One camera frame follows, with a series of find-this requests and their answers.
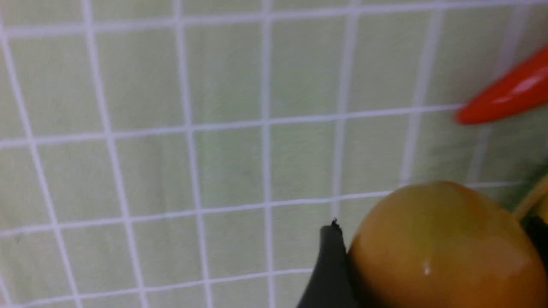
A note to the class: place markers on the orange yellow toy mango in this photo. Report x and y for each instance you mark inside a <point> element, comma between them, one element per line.
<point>443,245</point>

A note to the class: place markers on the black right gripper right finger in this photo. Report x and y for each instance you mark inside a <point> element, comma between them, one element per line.
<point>537,231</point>

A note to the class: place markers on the orange toy carrot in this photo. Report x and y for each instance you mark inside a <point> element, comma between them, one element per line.
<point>522,89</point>

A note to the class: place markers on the green checkered tablecloth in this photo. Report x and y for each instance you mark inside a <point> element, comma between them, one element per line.
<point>185,153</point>

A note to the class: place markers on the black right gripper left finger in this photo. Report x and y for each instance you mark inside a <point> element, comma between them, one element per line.
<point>330,284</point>

